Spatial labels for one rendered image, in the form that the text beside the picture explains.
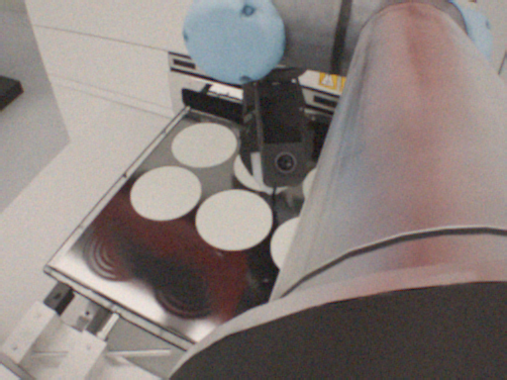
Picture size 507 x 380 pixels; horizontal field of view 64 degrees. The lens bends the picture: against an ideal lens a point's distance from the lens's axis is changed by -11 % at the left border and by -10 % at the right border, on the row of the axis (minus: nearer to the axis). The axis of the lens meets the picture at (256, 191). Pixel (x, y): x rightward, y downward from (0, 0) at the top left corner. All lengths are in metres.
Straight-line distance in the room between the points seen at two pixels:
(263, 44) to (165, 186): 0.38
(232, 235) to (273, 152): 0.16
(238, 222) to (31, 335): 0.30
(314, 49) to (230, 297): 0.32
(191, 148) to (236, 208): 0.14
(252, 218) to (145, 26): 0.38
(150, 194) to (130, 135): 0.25
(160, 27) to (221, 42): 0.46
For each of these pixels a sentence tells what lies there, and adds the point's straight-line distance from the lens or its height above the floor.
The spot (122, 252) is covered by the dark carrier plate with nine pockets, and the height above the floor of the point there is 0.90.
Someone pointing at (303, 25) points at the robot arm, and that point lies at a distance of 0.32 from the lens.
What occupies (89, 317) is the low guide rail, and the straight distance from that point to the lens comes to 0.61.
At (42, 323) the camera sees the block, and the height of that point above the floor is 0.91.
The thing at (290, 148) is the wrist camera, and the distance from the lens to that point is 0.47.
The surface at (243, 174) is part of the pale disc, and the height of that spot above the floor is 0.90.
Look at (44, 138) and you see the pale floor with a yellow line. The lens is 2.32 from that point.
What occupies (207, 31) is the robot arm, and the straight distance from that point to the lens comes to 0.32.
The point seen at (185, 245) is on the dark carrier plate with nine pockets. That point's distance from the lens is 0.58.
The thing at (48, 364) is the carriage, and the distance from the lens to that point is 0.57.
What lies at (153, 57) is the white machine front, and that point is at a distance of 0.81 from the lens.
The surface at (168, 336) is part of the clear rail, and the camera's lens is 0.52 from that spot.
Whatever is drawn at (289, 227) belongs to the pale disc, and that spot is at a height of 0.90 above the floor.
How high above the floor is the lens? 1.37
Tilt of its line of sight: 49 degrees down
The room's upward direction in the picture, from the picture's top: straight up
